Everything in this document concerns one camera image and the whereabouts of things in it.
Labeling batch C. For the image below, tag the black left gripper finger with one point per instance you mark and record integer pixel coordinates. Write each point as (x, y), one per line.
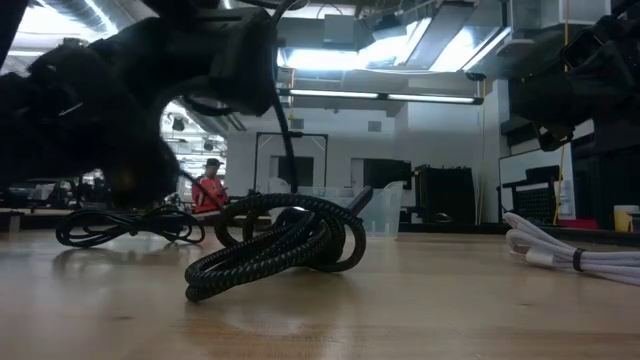
(147, 175)

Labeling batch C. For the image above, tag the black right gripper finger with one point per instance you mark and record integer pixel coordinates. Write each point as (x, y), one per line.
(554, 139)

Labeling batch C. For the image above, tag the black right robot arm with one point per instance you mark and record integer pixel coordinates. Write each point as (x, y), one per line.
(622, 45)

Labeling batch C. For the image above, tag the whiteboard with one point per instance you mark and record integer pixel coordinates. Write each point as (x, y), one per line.
(520, 167)

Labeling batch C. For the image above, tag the white power strip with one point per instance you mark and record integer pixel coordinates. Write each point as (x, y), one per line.
(566, 197)

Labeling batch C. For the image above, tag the person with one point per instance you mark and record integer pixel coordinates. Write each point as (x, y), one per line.
(207, 192)

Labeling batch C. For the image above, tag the black pegboard cart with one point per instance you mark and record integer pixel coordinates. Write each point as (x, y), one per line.
(535, 202)

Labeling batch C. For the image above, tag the red box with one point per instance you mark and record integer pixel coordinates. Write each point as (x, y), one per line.
(577, 223)

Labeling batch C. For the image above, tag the yellow cup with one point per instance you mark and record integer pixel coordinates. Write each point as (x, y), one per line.
(624, 220)

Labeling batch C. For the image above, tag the dark background workbench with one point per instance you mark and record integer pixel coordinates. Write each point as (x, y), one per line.
(30, 217)

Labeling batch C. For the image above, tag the black cabinet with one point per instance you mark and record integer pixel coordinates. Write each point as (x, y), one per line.
(445, 195)

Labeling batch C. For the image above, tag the long linear ceiling light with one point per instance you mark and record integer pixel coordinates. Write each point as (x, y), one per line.
(380, 96)

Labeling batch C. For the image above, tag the clear plastic bin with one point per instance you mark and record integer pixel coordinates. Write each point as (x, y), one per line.
(385, 212)

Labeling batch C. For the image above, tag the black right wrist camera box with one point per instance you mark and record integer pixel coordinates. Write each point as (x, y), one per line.
(585, 50)

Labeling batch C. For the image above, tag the black metal frame stand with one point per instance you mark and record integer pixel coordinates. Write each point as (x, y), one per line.
(325, 160)

